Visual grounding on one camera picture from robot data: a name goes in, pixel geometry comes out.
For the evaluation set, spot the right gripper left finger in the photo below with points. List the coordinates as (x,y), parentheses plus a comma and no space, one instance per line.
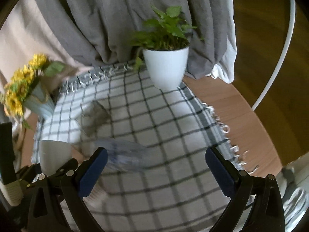
(70,183)

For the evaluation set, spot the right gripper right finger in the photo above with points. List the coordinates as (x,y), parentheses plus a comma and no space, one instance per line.
(267,212)

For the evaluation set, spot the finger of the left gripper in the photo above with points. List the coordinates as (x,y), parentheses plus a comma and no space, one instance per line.
(27,174)

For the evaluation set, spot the white frosted cup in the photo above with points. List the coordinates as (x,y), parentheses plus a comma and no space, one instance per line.
(53,154)

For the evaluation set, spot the smoky grey glass cup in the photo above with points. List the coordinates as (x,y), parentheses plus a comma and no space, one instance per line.
(92,116)

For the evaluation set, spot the light blue ribbed vase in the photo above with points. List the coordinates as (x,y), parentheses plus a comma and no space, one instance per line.
(40,102)

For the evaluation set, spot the yellow sunflower bouquet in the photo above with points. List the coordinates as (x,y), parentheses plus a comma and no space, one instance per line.
(23,82)

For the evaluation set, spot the checkered white black tablecloth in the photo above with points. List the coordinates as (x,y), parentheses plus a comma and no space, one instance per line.
(175,191)

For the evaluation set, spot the grey curtain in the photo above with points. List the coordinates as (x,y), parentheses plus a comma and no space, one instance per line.
(97,32)

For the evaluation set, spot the white plant pot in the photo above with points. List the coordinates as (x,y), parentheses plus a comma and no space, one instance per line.
(166,68)

